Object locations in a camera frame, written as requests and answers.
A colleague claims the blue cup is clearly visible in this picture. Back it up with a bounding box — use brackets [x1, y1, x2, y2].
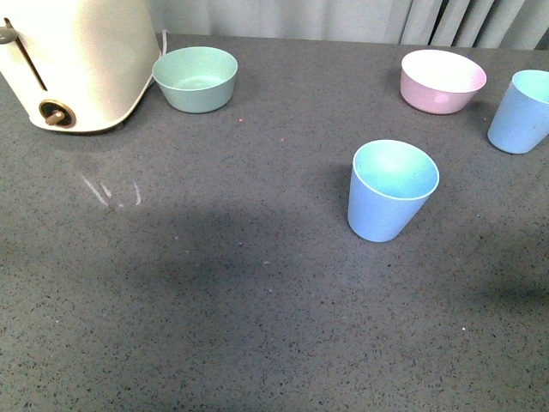
[347, 139, 440, 243]
[487, 70, 548, 155]

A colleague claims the green bowl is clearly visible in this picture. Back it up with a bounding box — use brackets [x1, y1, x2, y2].
[152, 46, 238, 113]

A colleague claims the pink bowl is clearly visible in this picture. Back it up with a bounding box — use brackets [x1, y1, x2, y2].
[400, 50, 487, 115]

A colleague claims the white two-slot toaster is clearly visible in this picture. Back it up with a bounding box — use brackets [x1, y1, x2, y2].
[1, 1, 160, 133]

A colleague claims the white toaster power cable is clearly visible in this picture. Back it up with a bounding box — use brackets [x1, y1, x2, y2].
[148, 28, 169, 87]

